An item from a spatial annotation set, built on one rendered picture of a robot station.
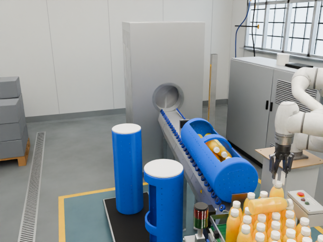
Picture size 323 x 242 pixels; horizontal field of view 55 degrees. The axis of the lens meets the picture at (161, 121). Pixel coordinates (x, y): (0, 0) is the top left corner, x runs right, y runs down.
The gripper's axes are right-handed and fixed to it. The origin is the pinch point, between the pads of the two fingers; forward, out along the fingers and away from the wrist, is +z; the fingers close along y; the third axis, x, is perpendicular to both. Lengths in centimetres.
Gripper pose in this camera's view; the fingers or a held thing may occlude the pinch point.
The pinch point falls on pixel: (279, 178)
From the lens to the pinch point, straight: 176.7
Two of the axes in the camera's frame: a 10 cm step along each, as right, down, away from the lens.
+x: 1.7, 3.1, -9.4
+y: -9.8, 0.6, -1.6
